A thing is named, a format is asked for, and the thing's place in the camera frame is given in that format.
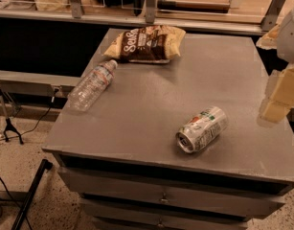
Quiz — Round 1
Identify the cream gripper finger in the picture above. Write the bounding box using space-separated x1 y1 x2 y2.
260 64 294 123
256 25 280 50

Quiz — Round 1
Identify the silver 7up soda can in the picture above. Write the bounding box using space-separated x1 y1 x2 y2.
176 106 228 154

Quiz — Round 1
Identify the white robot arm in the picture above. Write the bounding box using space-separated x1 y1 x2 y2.
256 8 294 123

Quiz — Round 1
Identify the grey drawer cabinet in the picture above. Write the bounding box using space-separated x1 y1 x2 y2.
43 34 294 230

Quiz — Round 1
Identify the brown chips bag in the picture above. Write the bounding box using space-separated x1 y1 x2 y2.
104 25 186 64

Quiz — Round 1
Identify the clear plastic water bottle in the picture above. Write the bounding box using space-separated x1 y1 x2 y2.
68 59 118 112

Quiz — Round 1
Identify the black metal leg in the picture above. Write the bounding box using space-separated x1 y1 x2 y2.
11 159 53 230

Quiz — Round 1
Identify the black tripod stand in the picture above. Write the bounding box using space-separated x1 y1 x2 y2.
0 88 23 145

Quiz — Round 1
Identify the grey metal bracket right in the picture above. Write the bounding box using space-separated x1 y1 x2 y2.
260 0 286 32

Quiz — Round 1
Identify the grey metal bracket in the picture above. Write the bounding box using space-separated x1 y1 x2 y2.
69 0 83 18
145 0 156 24
260 0 286 32

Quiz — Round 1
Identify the grey metal bracket middle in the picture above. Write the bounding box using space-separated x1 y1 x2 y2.
145 0 156 24

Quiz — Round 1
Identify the grey metal bracket left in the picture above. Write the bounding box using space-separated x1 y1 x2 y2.
69 0 83 18

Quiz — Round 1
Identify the black floor cable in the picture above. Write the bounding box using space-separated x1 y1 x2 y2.
0 87 61 142

